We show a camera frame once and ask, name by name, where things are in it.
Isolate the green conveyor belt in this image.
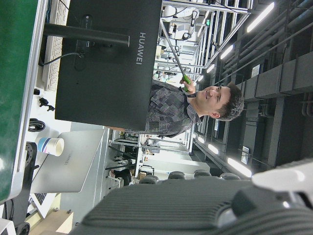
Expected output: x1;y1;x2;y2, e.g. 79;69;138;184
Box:
0;0;48;204

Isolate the black power brick with cable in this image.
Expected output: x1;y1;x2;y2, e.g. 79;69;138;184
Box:
28;118;46;133

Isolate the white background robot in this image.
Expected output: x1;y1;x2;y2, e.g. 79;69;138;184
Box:
163;4;199;40

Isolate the black monitor cable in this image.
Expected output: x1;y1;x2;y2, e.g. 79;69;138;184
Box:
38;52;85;67

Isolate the ceiling strip light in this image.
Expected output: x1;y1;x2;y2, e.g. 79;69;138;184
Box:
246;1;275;33
219;45;234;60
226;157;252;177

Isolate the black metal mount flange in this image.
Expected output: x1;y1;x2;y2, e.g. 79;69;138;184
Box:
4;141;40;235

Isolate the white blue paper cup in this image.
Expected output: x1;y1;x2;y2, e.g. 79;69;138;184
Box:
35;137;65;157

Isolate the aluminium rack frame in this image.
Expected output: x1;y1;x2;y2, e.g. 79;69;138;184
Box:
158;0;253;74

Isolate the person in patterned shirt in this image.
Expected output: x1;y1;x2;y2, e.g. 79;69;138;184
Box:
144;80;245;139

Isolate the small black plug adapter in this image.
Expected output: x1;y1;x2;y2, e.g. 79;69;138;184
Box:
38;97;56;112

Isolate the black Huawei monitor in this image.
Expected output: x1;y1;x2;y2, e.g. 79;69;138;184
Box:
54;0;163;132

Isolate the silver laptop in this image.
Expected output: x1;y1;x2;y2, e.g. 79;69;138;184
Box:
28;129;106;218

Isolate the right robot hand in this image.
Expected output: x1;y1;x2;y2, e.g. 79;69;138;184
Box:
69;158;313;235

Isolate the green handled metal pole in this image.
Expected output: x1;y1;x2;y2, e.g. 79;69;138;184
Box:
160;19;196;95

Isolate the white keyboard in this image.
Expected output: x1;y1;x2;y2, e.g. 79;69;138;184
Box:
41;0;70;91

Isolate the grey ventilation duct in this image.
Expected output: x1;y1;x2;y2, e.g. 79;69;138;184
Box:
234;53;313;99

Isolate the black monitor stand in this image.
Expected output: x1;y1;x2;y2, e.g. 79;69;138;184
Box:
43;23;130;46

